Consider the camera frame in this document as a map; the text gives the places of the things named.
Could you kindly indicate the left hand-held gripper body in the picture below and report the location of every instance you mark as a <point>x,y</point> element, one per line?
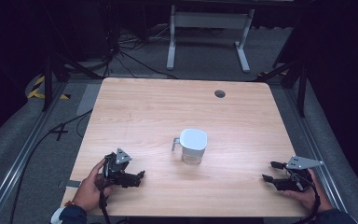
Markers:
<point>120,169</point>

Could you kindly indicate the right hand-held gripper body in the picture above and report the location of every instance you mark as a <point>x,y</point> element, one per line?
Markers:
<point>295,182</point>

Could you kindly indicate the clear pitcher with white lid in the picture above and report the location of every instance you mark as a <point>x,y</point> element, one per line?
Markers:
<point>194,144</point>

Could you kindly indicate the person's right hand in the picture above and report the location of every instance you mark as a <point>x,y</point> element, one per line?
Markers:
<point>310,196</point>

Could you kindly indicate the person's left hand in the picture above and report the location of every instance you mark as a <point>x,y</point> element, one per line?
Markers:
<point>88,189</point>

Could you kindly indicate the small grey tape strip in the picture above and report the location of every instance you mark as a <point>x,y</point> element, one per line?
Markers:
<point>71,184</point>

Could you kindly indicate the grey floor tape patch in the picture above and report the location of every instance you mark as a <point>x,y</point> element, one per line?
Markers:
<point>88,99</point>

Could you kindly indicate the black tripod stand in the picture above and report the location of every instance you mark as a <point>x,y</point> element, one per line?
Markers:
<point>301,90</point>
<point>47,84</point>

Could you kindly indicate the grey table grommet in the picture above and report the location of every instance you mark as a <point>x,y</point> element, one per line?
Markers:
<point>219,93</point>

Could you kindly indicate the yellow and black floor tape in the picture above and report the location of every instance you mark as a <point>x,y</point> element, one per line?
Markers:
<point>33,92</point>

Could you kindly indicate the metal floor rail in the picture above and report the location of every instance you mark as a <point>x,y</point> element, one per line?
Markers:
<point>317,149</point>
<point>15,161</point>

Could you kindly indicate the white metal desk frame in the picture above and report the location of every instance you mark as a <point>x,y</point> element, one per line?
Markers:
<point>209,19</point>

